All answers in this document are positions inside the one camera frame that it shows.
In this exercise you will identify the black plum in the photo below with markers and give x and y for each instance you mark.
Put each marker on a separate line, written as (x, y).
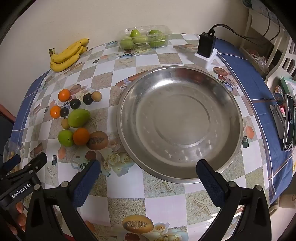
(87, 99)
(64, 112)
(75, 103)

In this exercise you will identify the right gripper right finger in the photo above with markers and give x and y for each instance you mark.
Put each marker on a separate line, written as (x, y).
(254, 222)

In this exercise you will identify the person left hand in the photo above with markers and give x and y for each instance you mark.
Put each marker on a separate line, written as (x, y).
(20, 219)

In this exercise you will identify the large steel bowl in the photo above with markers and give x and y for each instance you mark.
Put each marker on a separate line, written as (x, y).
(171, 117)

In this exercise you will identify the round green fruit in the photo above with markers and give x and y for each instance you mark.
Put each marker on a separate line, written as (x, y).
(65, 138)

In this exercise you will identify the large green mango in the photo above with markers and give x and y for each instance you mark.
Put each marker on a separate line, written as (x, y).
(78, 117)

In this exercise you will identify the yellow banana bunch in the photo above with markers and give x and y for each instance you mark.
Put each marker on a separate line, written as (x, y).
(61, 61)

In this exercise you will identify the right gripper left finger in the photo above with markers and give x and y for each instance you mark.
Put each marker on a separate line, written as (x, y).
(42, 222)

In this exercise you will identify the black power adapter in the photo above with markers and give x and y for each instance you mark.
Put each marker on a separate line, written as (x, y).
(206, 44)

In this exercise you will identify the tan longan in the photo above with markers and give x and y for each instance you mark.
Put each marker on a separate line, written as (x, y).
(96, 96)
(65, 124)

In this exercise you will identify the plastic bag of kumquats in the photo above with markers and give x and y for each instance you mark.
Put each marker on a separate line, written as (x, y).
(12, 150)

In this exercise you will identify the orange tangerine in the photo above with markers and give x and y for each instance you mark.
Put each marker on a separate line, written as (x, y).
(64, 95)
(55, 111)
(81, 136)

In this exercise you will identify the clear plastic fruit box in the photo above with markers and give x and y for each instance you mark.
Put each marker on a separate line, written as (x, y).
(143, 37)

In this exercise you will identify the white plastic chair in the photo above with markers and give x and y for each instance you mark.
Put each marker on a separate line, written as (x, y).
(279, 50)

